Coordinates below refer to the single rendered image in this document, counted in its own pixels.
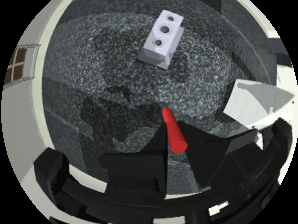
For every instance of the red peg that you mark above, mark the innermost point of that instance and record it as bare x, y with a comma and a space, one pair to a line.
176, 137

